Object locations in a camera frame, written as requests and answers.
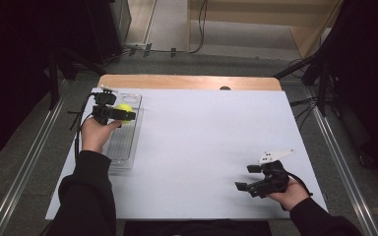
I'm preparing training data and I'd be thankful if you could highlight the person's left hand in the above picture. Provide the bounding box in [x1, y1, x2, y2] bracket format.
[80, 116, 124, 154]

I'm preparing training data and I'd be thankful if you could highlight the dark cabinet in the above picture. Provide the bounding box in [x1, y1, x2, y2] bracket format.
[85, 0, 133, 66]

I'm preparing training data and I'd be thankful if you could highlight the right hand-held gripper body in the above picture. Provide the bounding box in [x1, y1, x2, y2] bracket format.
[245, 148, 290, 200]

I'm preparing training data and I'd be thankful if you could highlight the dark curtain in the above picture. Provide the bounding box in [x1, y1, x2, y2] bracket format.
[0, 0, 92, 166]
[321, 0, 378, 178]

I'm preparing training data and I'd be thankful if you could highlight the clear plastic tray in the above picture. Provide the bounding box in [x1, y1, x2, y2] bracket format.
[101, 92, 145, 172]

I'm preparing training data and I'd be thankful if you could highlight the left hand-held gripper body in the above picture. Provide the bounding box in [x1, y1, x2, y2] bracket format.
[91, 85, 119, 127]

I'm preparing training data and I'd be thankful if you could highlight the left hand-held gripper black cable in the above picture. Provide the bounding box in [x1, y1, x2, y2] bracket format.
[73, 92, 98, 162]

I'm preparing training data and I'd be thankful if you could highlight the light wooden furniture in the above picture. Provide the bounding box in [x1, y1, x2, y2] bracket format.
[186, 0, 345, 60]

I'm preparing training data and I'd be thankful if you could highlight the white table board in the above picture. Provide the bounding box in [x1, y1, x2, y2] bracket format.
[44, 87, 329, 221]

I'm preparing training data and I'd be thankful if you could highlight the hand-held gripper black cable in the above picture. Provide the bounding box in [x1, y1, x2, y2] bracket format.
[73, 92, 98, 162]
[286, 171, 314, 198]

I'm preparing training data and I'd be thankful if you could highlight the person's right hand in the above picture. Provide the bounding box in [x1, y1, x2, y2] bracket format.
[267, 178, 311, 212]

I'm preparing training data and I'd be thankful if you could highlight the bundle of black cables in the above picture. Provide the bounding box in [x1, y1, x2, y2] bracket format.
[288, 95, 321, 130]

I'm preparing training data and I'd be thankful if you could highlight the right hand-held gripper black cable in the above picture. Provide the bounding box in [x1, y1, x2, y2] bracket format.
[286, 171, 314, 198]

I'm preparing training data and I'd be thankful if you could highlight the yellow tennis ball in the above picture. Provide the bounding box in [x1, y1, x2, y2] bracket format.
[114, 102, 135, 125]

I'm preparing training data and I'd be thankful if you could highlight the metal floor rail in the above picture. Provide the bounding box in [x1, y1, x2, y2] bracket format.
[303, 86, 378, 236]
[0, 80, 69, 236]

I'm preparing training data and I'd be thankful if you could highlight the black metal stand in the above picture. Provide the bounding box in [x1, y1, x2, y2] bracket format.
[44, 43, 107, 111]
[273, 48, 340, 118]

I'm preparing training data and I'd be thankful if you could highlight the black floor cable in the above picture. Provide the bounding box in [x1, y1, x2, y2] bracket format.
[122, 0, 210, 56]

